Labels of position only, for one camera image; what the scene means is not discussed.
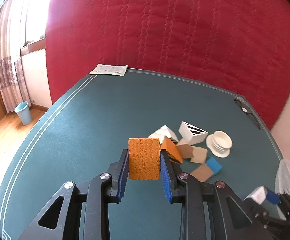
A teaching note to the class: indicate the orange textured block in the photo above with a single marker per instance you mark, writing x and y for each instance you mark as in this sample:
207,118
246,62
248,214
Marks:
144,158

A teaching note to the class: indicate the light blue waste bin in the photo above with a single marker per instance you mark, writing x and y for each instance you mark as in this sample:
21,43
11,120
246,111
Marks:
23,112

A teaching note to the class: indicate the black wrist watch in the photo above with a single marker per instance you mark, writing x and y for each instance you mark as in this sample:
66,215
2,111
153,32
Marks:
248,113

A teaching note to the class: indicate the orange triangular block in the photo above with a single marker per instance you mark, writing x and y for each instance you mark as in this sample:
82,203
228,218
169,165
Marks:
171,150

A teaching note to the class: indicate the white striped triangular block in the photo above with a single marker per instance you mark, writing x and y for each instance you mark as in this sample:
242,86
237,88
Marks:
192,134

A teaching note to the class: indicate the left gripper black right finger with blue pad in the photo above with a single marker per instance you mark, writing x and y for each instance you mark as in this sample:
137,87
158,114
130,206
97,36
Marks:
168,173

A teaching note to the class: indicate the white paper leaflet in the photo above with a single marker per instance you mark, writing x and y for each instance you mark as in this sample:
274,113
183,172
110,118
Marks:
103,69

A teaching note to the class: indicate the tan wooden square block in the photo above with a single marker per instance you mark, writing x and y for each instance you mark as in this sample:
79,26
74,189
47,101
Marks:
202,173

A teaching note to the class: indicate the blue block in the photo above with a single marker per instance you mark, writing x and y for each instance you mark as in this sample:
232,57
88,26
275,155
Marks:
213,165

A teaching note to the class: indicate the patterned window curtain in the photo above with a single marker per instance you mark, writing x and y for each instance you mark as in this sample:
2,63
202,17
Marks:
13,86

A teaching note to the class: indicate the white triangular prism block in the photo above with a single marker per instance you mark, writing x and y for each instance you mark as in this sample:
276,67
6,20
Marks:
163,132

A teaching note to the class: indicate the red quilted mattress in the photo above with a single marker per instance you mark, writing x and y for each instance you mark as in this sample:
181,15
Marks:
239,45

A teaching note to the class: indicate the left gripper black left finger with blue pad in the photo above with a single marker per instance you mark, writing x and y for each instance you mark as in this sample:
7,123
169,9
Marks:
119,174

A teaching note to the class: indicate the light beige wooden block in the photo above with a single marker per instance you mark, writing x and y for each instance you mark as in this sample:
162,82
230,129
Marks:
199,155

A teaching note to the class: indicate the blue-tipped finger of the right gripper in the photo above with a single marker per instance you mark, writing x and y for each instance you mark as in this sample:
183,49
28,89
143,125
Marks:
261,194

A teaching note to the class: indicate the brown wooden cube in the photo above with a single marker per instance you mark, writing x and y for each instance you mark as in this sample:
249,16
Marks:
185,150

